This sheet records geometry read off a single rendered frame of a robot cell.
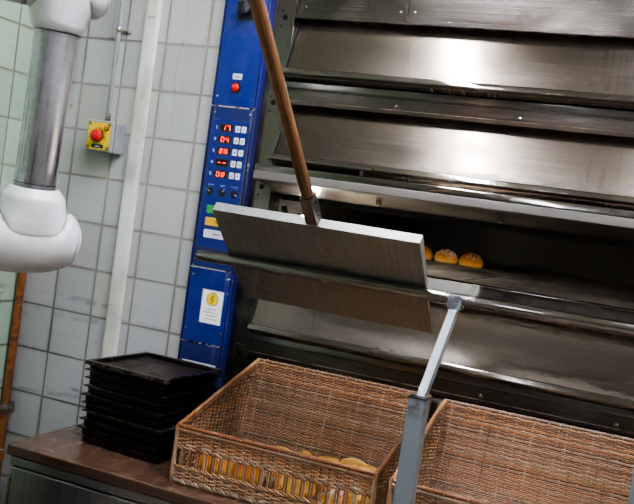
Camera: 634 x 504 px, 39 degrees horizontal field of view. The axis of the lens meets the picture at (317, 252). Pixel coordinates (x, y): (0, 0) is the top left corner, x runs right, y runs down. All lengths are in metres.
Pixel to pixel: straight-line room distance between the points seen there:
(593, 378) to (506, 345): 0.25
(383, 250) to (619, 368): 0.75
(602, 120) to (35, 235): 1.49
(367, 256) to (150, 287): 0.98
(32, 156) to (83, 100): 0.94
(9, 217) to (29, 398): 1.18
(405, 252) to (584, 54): 0.80
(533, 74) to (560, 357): 0.77
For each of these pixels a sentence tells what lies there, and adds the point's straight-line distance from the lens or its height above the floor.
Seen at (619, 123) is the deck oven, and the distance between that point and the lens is 2.56.
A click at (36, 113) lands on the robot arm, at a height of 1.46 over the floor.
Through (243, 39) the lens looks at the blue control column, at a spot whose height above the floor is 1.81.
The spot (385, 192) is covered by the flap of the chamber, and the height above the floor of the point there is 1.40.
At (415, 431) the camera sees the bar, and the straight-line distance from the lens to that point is 2.03.
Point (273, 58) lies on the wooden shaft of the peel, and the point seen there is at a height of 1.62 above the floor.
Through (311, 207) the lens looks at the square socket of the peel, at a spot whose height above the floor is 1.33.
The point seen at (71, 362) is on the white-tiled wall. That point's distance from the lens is 3.18.
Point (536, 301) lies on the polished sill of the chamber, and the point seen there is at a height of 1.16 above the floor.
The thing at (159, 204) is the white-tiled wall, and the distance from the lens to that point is 2.97.
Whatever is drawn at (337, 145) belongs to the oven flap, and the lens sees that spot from 2.71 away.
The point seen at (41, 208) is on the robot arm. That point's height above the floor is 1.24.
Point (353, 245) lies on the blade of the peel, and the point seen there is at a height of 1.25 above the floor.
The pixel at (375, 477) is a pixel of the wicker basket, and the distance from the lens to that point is 2.21.
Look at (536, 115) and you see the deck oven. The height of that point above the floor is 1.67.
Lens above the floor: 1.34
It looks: 3 degrees down
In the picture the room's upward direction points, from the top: 8 degrees clockwise
